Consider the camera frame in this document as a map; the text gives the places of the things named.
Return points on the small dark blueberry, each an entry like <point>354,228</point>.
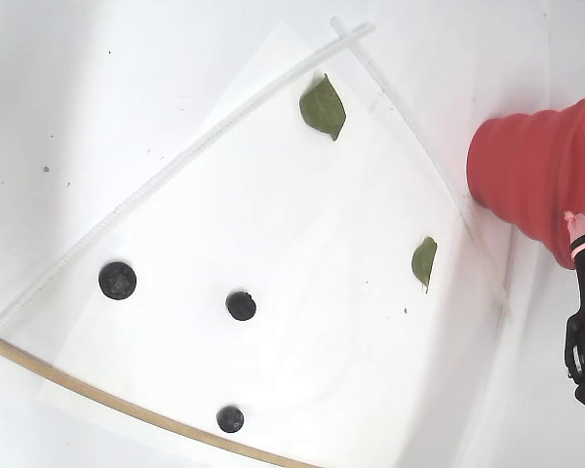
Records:
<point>241,305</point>
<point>230,418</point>

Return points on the large dark blueberry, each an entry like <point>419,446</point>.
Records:
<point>117,280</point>

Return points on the white paper sheet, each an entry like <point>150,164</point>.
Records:
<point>346,292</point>

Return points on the small narrow green leaf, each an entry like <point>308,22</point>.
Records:
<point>424,263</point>

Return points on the long wooden dowel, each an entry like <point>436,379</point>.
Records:
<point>53,372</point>

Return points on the long white ridged rod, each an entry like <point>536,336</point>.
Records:
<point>351,36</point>
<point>338,29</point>

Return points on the red collapsible silicone cup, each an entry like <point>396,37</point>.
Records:
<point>526,170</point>

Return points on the large green leaf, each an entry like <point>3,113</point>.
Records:
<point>323,107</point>

